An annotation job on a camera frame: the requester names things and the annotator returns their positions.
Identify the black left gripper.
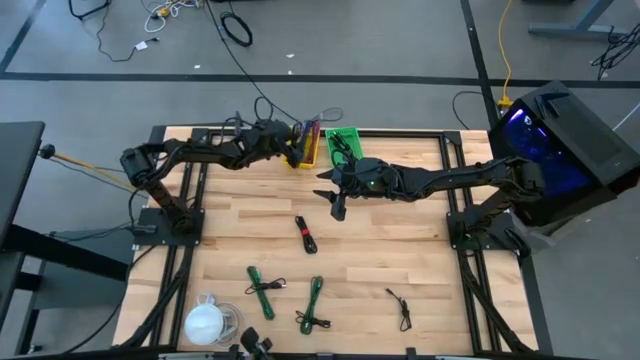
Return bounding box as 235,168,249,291
245,118,304,169

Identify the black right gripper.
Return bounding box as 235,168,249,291
312,157,401,221

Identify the black cable with red tie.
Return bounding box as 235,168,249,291
293,214,319,255

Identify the green braided USB cable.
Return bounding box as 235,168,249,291
246,265,276,322
298,275,325,335

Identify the thin black USB cable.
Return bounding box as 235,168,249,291
384,287,414,333

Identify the yellow plastic bin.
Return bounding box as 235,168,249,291
282,119,322,171

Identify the green plastic bin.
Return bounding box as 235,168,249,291
324,126,364,169

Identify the black rounded object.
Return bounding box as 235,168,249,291
239,327,275,360

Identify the black computer case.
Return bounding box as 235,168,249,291
487,79,640,229

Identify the yellow stick with black knob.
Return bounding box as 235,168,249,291
38,143,146,194

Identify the black desk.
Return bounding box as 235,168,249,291
0,120,131,356

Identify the grey desk leg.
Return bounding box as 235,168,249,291
527,0,640,39

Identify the black aluminium table frame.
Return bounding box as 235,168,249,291
114,124,554,360

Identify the coiled black floor cable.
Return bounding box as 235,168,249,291
219,10,254,49

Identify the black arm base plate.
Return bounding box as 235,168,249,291
132,207,206,247
446,209,531,251

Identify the black cable with white plug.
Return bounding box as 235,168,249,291
94,0,161,64

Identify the white round device with cable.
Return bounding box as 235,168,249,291
183,292,249,351

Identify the white floor cable bundle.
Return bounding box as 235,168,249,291
143,0,204,34

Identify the yellow extension cord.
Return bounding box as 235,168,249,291
496,0,516,109

